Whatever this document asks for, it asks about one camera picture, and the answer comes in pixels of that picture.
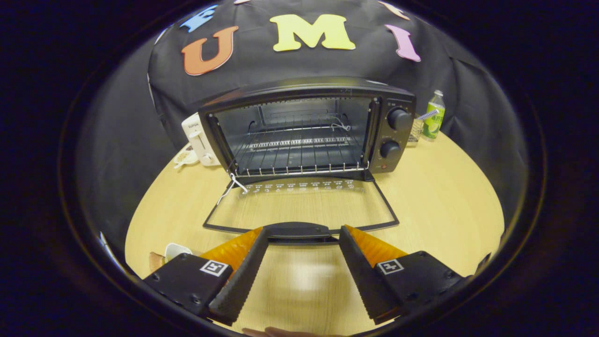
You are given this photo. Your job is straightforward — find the green label drink bottle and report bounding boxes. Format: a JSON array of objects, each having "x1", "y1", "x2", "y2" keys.
[{"x1": 422, "y1": 90, "x2": 446, "y2": 142}]

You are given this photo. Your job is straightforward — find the wire oven rack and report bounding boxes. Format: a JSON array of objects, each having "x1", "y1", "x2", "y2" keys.
[{"x1": 233, "y1": 123, "x2": 370, "y2": 177}]

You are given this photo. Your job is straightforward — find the small dish with snacks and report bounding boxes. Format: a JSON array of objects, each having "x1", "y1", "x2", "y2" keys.
[{"x1": 173, "y1": 145, "x2": 199, "y2": 169}]

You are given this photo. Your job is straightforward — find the white plate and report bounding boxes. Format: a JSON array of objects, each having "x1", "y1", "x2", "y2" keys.
[{"x1": 165, "y1": 242, "x2": 193, "y2": 262}]

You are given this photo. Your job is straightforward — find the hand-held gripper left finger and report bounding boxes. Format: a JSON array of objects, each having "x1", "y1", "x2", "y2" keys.
[{"x1": 143, "y1": 227, "x2": 270, "y2": 327}]

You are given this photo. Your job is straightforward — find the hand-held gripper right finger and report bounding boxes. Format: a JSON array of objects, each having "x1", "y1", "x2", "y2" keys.
[{"x1": 339, "y1": 225, "x2": 471, "y2": 325}]

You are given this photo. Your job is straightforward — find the black toaster oven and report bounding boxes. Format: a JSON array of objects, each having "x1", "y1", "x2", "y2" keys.
[{"x1": 197, "y1": 76, "x2": 417, "y2": 246}]

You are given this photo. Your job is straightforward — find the white pop-up toaster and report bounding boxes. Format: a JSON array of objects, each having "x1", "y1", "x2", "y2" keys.
[{"x1": 182, "y1": 112, "x2": 223, "y2": 167}]

